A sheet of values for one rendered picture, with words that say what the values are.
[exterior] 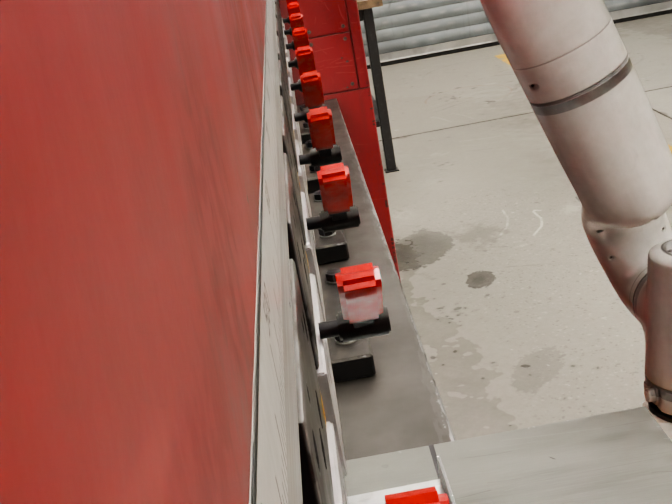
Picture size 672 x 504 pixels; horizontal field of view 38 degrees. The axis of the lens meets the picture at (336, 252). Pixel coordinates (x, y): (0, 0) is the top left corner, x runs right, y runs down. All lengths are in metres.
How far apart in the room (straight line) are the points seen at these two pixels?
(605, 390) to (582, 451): 2.08
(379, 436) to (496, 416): 1.72
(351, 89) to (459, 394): 0.94
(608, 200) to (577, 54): 0.13
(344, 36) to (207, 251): 2.59
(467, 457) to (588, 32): 0.35
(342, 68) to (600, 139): 1.96
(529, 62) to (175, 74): 0.67
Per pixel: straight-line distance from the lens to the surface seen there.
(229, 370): 0.16
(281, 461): 0.21
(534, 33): 0.81
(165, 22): 0.16
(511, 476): 0.73
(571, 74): 0.81
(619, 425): 0.78
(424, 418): 1.05
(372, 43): 4.99
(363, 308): 0.50
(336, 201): 0.69
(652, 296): 0.94
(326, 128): 0.87
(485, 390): 2.87
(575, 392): 2.83
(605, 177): 0.85
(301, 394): 0.32
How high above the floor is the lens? 1.41
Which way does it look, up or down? 20 degrees down
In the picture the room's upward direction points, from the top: 10 degrees counter-clockwise
